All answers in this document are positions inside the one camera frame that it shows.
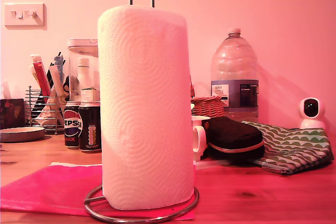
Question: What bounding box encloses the white paper towel roll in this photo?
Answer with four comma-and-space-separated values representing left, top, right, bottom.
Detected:
97, 4, 195, 211

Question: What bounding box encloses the large clear water bottle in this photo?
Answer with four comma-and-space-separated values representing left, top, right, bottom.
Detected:
211, 27, 260, 123

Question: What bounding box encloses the black zip pouch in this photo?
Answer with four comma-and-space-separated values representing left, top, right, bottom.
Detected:
203, 116, 265, 161

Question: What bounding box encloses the small white carton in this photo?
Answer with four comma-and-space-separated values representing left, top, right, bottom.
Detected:
80, 87, 100, 103

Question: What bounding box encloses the dark drink can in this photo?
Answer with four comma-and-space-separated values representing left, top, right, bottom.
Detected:
78, 100, 102, 153

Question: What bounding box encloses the white plastic bottle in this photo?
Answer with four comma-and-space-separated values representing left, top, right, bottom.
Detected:
76, 58, 92, 101

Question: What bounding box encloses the clear jar with white lid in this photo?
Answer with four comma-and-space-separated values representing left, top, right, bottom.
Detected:
67, 38, 100, 104

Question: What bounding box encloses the Pepsi Max drink can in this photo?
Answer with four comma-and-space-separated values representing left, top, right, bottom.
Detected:
64, 100, 82, 149

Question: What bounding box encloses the blue stick bundle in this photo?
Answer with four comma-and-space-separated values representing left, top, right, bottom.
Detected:
54, 55, 66, 83

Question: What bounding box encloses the white paper wrapped stick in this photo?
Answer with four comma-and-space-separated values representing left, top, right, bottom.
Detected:
50, 66, 65, 96

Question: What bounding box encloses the red and white packet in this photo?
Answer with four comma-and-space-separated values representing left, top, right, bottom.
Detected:
29, 54, 51, 98

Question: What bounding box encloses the green wave pattern pouch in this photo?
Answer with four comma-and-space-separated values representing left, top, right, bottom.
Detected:
241, 120, 334, 175

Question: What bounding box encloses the pink paper sheet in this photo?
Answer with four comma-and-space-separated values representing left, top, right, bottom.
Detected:
0, 162, 195, 221

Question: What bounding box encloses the grey shallow plate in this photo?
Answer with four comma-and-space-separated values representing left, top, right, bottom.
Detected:
0, 126, 46, 143

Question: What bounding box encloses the dark red mug white handle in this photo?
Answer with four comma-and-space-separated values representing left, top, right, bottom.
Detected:
191, 115, 212, 162

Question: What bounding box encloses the wicker basket with handle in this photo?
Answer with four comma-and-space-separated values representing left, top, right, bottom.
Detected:
189, 74, 229, 118

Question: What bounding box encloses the metal wire rack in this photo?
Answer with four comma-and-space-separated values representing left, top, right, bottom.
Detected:
24, 85, 66, 135

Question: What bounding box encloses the small white round camera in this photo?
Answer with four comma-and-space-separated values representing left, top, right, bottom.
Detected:
297, 97, 327, 130

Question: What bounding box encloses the white wall switch plate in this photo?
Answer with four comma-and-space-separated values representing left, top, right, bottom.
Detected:
3, 3, 48, 30

